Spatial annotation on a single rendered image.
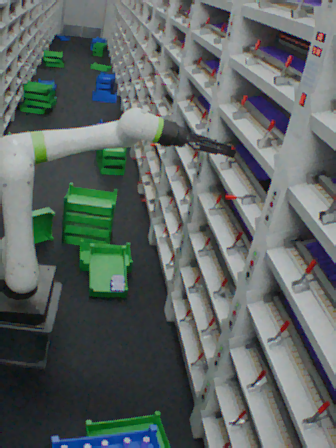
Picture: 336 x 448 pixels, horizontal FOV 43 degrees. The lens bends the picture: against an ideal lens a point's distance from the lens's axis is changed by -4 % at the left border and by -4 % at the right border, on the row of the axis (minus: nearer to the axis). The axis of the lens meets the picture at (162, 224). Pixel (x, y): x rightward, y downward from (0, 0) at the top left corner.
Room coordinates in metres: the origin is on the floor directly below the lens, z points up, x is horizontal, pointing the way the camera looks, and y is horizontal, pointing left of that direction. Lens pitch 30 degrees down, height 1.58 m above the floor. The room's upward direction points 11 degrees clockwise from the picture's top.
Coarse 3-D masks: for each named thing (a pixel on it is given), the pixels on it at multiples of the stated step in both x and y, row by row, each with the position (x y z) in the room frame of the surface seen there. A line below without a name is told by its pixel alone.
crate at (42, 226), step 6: (36, 210) 2.22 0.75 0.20; (42, 210) 2.24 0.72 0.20; (48, 210) 2.25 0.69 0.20; (36, 216) 2.22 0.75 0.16; (42, 216) 2.25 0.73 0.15; (48, 216) 2.28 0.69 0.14; (36, 222) 2.22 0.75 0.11; (42, 222) 2.26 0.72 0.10; (48, 222) 2.28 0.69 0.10; (36, 228) 2.22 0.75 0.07; (42, 228) 2.26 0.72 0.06; (48, 228) 2.28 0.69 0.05; (36, 234) 2.23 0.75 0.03; (42, 234) 2.26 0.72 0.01; (48, 234) 2.26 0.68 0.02; (36, 240) 2.19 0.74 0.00; (42, 240) 2.21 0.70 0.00
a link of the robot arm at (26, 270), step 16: (0, 160) 1.19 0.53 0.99; (16, 160) 1.19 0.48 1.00; (0, 176) 1.16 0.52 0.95; (16, 176) 1.16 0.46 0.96; (32, 176) 1.21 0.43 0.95; (0, 192) 1.18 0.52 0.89; (16, 192) 1.17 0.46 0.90; (32, 192) 1.22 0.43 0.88; (16, 208) 1.17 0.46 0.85; (16, 224) 1.17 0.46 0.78; (32, 224) 1.22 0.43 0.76; (16, 240) 1.17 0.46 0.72; (32, 240) 1.21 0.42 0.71; (16, 256) 1.16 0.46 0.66; (32, 256) 1.20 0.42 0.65; (16, 272) 1.15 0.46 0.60; (32, 272) 1.18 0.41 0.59; (16, 288) 1.15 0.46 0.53; (32, 288) 1.18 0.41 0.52
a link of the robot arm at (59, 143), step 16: (80, 128) 1.49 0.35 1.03; (96, 128) 1.49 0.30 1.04; (112, 128) 1.51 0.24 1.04; (48, 144) 1.38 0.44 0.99; (64, 144) 1.41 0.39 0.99; (80, 144) 1.44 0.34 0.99; (96, 144) 1.47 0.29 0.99; (112, 144) 1.50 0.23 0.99; (128, 144) 1.51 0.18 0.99; (48, 160) 1.39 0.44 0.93
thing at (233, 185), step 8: (224, 136) 1.74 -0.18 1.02; (232, 136) 1.75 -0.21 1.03; (224, 144) 1.72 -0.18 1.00; (232, 144) 1.75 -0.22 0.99; (216, 160) 1.63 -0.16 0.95; (224, 160) 1.62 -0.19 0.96; (232, 160) 1.62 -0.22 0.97; (216, 168) 1.60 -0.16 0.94; (232, 168) 1.55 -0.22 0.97; (224, 176) 1.49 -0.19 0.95; (232, 176) 1.49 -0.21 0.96; (240, 176) 1.48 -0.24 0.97; (224, 184) 1.49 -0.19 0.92; (232, 184) 1.43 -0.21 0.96; (240, 184) 1.42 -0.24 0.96; (232, 192) 1.38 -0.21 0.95; (240, 192) 1.37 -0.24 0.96; (248, 192) 1.36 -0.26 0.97; (232, 200) 1.39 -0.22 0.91; (240, 200) 1.32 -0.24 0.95; (240, 208) 1.29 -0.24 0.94; (248, 208) 1.27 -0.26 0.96; (256, 208) 1.26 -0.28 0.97; (248, 216) 1.22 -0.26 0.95; (256, 216) 1.14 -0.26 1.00; (248, 224) 1.21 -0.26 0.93; (256, 224) 1.14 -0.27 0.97
